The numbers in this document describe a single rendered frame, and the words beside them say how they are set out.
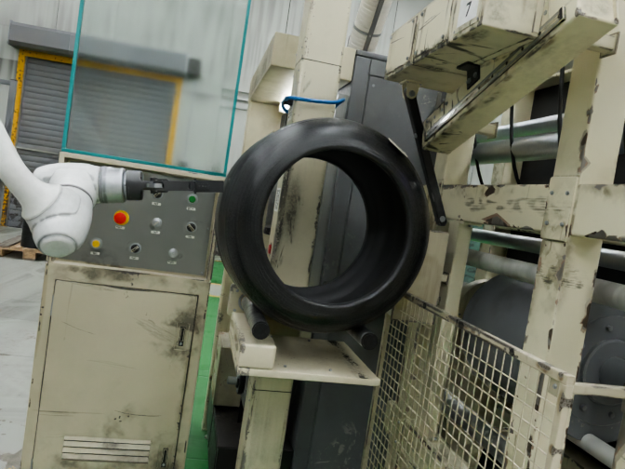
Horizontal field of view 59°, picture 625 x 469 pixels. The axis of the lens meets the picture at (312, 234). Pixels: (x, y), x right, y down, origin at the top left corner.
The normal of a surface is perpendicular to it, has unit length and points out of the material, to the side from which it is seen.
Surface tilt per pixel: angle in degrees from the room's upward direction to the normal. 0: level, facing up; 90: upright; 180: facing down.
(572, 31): 162
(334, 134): 78
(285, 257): 90
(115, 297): 90
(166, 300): 90
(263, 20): 90
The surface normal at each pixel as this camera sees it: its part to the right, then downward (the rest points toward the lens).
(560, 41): -0.08, 0.97
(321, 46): 0.20, 0.08
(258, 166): -0.38, -0.39
